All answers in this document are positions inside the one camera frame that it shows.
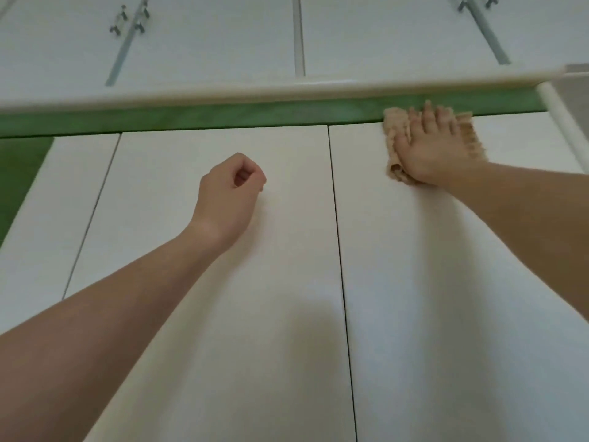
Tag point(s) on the person's right hand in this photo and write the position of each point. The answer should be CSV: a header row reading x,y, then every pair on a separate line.
x,y
432,149

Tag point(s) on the person's left hand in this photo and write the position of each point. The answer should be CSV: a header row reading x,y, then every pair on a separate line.
x,y
223,197

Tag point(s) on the person's right thumb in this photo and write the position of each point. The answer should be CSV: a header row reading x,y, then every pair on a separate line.
x,y
401,140

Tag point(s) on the person's left fingers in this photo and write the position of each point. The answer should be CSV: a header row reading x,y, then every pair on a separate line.
x,y
252,172

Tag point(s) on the beige cleaning cloth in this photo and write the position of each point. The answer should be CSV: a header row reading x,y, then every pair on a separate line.
x,y
395,128

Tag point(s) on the person's left forearm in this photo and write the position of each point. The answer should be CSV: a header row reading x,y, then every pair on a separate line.
x,y
92,336

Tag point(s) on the person's right forearm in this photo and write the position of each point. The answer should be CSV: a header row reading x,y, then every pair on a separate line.
x,y
524,216

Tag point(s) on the green trim band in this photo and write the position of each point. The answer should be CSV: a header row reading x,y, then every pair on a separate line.
x,y
230,115

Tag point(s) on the white ledge moulding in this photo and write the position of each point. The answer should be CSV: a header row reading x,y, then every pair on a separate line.
x,y
285,89

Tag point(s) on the white overhead cabinet door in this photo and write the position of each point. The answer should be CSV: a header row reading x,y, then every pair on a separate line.
x,y
395,34
543,27
50,45
211,36

